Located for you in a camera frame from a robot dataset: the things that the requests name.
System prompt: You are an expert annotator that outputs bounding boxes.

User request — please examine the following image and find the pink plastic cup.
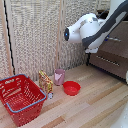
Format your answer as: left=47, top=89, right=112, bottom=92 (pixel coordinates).
left=53, top=68, right=67, bottom=87

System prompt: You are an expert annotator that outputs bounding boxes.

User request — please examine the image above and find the brown drawer, long handle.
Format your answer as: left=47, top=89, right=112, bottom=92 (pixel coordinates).
left=87, top=48, right=128, bottom=81

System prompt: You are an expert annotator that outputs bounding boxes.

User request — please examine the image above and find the long metal drawer handle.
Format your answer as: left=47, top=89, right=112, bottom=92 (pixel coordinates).
left=95, top=54, right=121, bottom=68

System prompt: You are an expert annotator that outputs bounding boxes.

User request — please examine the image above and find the brown wooden drawer cabinet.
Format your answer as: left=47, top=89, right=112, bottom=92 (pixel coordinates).
left=85, top=8, right=128, bottom=82

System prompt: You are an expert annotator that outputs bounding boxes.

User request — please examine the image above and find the red plastic shopping basket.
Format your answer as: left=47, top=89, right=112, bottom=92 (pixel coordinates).
left=0, top=73, right=48, bottom=128

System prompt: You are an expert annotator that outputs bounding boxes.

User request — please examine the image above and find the silver metal drawer handle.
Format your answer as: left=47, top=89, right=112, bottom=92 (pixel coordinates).
left=107, top=36, right=123, bottom=43

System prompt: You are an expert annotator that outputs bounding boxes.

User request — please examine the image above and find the brown drawer, handle with screw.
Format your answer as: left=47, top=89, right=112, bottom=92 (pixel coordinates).
left=96, top=20, right=128, bottom=61

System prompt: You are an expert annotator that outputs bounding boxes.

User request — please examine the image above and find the red plastic bowl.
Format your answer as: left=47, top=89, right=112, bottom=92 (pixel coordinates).
left=62, top=80, right=82, bottom=97

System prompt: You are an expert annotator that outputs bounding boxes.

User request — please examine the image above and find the yellow red snack bag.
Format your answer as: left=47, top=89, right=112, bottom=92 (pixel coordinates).
left=37, top=69, right=55, bottom=100

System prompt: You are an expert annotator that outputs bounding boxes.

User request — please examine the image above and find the beige woven folding screen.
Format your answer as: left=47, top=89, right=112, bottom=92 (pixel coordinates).
left=0, top=0, right=111, bottom=81

